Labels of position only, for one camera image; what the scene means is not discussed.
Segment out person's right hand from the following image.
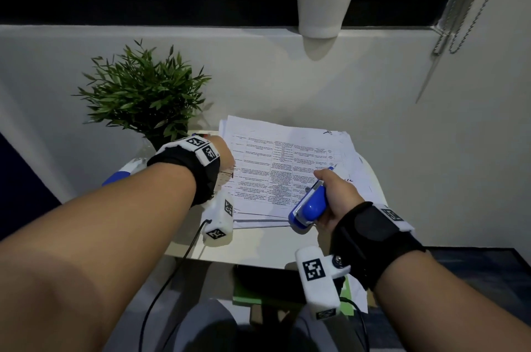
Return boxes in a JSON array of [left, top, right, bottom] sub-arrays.
[[313, 169, 366, 232]]

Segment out person's left hand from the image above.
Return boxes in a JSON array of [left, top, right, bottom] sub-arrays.
[[206, 134, 236, 172]]

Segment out blue white stapler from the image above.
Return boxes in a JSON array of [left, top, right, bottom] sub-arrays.
[[288, 166, 336, 235], [101, 158, 148, 188]]

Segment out stack of printed papers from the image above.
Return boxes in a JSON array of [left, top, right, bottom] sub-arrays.
[[218, 115, 387, 229]]

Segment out person's right forearm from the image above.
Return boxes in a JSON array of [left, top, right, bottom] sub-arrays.
[[373, 250, 531, 352]]

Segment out person's left forearm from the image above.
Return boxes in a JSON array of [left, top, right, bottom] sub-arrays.
[[0, 163, 198, 352]]

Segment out person's grey trousers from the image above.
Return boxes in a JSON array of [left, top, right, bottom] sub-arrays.
[[165, 299, 370, 352]]

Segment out green potted plant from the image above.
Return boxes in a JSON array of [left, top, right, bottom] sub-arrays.
[[74, 39, 212, 152]]

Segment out green leaf print mat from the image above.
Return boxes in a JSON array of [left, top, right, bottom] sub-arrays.
[[232, 277, 354, 318]]

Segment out white hanging cup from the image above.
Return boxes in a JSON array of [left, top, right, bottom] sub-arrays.
[[295, 0, 361, 39]]

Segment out black left wrist strap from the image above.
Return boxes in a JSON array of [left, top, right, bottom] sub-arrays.
[[147, 136, 221, 207]]

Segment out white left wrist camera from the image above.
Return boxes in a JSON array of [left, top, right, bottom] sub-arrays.
[[202, 191, 235, 249]]

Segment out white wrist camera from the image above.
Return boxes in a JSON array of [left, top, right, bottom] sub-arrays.
[[202, 191, 235, 249], [295, 246, 352, 322]]

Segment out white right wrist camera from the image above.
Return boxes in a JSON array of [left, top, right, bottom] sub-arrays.
[[295, 246, 352, 322]]

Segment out black right camera cable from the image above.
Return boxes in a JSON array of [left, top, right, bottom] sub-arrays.
[[340, 297, 371, 352]]

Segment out black camera cable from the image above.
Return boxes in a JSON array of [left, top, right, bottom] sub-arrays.
[[340, 297, 371, 352], [138, 219, 213, 352]]

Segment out black left camera cable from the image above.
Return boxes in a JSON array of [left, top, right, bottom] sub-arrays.
[[138, 219, 213, 352]]

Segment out metal bead chain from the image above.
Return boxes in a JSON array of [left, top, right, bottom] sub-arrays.
[[431, 0, 519, 56]]

